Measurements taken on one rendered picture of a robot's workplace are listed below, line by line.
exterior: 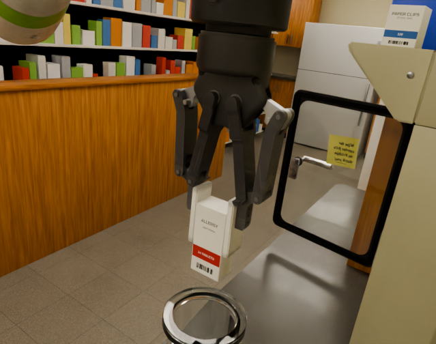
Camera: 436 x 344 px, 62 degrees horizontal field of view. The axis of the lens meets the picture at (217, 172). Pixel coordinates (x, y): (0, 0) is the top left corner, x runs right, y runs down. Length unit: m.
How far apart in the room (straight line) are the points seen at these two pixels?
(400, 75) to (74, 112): 2.16
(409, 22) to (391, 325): 0.48
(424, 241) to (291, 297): 0.40
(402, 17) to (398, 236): 0.33
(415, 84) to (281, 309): 0.55
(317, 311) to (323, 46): 5.07
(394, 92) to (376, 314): 0.36
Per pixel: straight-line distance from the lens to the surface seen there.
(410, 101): 0.58
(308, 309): 0.91
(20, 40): 0.68
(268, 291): 0.93
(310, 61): 5.80
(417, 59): 0.58
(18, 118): 2.33
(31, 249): 2.67
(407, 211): 0.62
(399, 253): 0.64
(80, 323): 2.22
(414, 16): 0.66
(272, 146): 0.35
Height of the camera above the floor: 1.50
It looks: 21 degrees down
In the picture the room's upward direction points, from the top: 6 degrees clockwise
